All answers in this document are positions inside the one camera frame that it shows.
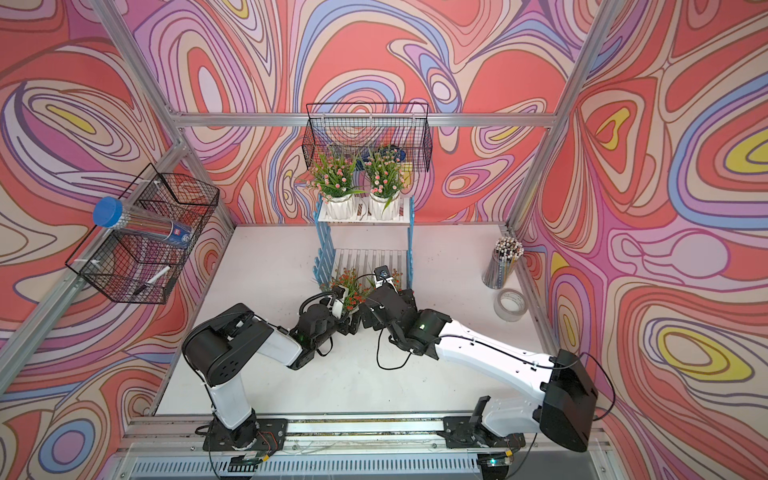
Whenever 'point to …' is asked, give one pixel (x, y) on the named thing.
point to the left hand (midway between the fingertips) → (356, 306)
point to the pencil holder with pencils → (502, 262)
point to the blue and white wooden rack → (362, 242)
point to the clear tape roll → (508, 315)
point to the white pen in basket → (168, 267)
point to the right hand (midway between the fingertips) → (382, 307)
